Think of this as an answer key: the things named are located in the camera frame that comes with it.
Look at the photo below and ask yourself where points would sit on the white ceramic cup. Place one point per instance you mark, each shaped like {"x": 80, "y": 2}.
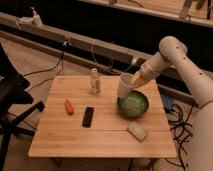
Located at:
{"x": 125, "y": 85}

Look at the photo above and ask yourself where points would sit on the white device on rail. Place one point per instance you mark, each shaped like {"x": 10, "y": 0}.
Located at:
{"x": 34, "y": 20}

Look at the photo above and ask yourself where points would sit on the black office chair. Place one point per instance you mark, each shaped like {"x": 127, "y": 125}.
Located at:
{"x": 12, "y": 91}

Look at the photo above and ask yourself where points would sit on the long wooden rail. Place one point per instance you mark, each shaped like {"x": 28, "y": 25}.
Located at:
{"x": 135, "y": 34}

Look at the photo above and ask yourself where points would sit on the beige sponge block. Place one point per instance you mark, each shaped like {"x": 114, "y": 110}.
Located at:
{"x": 137, "y": 131}

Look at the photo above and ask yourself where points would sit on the blue object beside table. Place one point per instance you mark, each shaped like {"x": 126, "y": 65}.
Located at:
{"x": 167, "y": 101}

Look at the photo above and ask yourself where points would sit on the green ceramic bowl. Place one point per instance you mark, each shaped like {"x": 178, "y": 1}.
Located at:
{"x": 134, "y": 105}

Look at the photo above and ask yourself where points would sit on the small white bottle figure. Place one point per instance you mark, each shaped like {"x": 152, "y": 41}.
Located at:
{"x": 95, "y": 81}

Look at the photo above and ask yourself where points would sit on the black rectangular remote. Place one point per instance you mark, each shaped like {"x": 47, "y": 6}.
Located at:
{"x": 88, "y": 115}

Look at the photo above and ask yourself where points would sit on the orange carrot toy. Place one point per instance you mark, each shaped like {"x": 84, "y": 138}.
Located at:
{"x": 68, "y": 107}

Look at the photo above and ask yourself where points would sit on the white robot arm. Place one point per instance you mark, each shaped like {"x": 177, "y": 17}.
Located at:
{"x": 173, "y": 52}

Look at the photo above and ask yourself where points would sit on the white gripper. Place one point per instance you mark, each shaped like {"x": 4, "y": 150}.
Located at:
{"x": 141, "y": 77}

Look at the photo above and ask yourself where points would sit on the wooden table board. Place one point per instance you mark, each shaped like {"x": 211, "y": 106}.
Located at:
{"x": 62, "y": 135}

